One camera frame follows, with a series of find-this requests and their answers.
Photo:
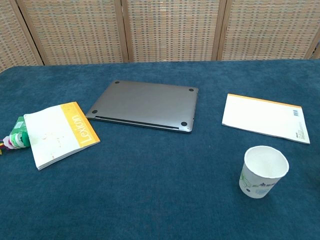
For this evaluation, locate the white printed paper cup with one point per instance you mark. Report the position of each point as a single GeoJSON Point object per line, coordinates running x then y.
{"type": "Point", "coordinates": [252, 185]}

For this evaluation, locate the grey closed laptop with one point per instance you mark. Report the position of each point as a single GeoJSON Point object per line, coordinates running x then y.
{"type": "Point", "coordinates": [145, 105]}

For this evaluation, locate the blue carpet table cover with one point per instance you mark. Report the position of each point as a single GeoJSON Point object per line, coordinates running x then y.
{"type": "Point", "coordinates": [150, 187]}

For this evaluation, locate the woven bamboo folding screen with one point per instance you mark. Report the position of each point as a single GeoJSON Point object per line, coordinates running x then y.
{"type": "Point", "coordinates": [172, 30]}

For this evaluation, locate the white notepad with barcode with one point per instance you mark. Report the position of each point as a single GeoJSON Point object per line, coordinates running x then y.
{"type": "Point", "coordinates": [260, 115]}

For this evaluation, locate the notebook with orange Lexicon spine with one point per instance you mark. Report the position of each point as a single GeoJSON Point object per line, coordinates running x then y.
{"type": "Point", "coordinates": [52, 135]}

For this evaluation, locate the green printed card package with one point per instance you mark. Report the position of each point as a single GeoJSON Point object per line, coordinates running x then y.
{"type": "Point", "coordinates": [18, 125]}

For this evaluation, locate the colourful feather shuttlecock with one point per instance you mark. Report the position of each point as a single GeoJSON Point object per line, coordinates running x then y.
{"type": "Point", "coordinates": [15, 141]}

